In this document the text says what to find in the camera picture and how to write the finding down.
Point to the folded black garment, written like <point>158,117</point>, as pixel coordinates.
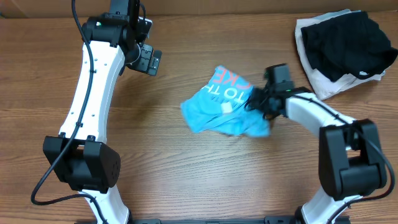
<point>348,44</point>

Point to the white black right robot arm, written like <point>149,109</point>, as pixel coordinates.
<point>351,166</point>

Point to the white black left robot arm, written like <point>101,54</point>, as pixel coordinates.
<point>79,154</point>

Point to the light blue t-shirt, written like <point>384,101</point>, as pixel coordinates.
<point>220,106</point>

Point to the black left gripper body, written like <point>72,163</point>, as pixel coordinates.
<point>148,59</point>

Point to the folded white garment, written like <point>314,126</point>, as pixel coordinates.
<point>323,87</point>

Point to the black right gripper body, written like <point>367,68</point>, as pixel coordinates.
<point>263,102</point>

